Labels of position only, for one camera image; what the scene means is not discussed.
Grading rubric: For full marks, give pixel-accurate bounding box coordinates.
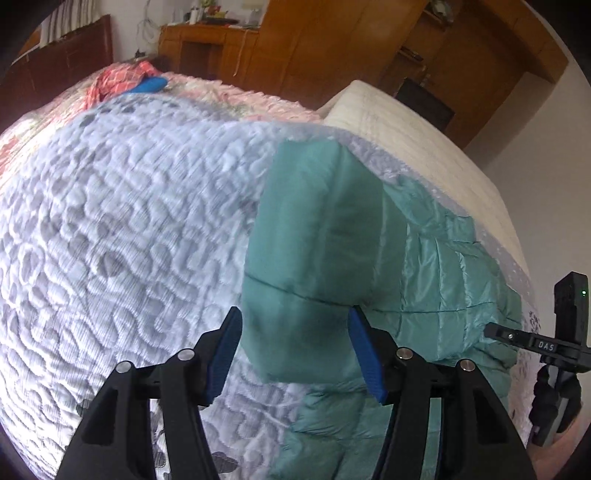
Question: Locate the cream quilted bed cover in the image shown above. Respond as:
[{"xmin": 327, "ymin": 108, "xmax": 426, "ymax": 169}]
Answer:
[{"xmin": 318, "ymin": 79, "xmax": 533, "ymax": 289}]

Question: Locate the person's right forearm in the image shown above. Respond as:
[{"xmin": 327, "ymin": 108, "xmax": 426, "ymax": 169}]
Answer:
[{"xmin": 526, "ymin": 413, "xmax": 591, "ymax": 480}]

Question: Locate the dark screen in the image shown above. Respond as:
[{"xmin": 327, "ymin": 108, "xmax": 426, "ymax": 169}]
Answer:
[{"xmin": 396, "ymin": 78, "xmax": 456, "ymax": 132}]

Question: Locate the red checked cloth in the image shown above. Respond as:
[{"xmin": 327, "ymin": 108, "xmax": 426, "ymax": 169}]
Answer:
[{"xmin": 85, "ymin": 60, "xmax": 170, "ymax": 110}]

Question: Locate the striped curtain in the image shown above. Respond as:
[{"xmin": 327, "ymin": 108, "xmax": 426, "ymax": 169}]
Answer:
[{"xmin": 39, "ymin": 0, "xmax": 100, "ymax": 48}]

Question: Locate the pink floral quilt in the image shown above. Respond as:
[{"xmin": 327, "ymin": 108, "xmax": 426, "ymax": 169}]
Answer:
[{"xmin": 0, "ymin": 69, "xmax": 324, "ymax": 185}]

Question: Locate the blue cloth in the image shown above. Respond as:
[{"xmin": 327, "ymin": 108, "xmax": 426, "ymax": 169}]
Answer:
[{"xmin": 123, "ymin": 76, "xmax": 168, "ymax": 95}]

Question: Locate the grey white quilted blanket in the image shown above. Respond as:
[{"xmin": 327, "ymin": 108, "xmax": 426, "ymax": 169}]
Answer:
[{"xmin": 0, "ymin": 96, "xmax": 546, "ymax": 480}]

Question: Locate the white wall cable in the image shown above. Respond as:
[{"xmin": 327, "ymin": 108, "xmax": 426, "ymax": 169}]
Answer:
[{"xmin": 139, "ymin": 0, "xmax": 158, "ymax": 54}]

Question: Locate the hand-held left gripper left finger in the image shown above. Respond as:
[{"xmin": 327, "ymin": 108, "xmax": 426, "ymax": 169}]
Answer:
[{"xmin": 60, "ymin": 306, "xmax": 243, "ymax": 480}]

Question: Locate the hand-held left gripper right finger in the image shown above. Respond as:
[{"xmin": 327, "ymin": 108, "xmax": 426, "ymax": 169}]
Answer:
[{"xmin": 348, "ymin": 306, "xmax": 537, "ymax": 480}]

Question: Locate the wooden wardrobe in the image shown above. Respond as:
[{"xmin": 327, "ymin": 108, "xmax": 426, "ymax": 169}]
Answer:
[{"xmin": 255, "ymin": 0, "xmax": 570, "ymax": 149}]

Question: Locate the green puffer jacket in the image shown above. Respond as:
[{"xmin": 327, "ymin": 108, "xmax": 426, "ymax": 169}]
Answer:
[{"xmin": 242, "ymin": 138, "xmax": 525, "ymax": 480}]

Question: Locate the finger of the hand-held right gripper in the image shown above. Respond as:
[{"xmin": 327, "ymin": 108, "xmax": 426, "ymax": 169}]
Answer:
[{"xmin": 485, "ymin": 322, "xmax": 531, "ymax": 348}]

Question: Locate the wooden desk cabinet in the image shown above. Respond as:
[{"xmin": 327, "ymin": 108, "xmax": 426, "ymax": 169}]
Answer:
[{"xmin": 159, "ymin": 22, "xmax": 260, "ymax": 86}]

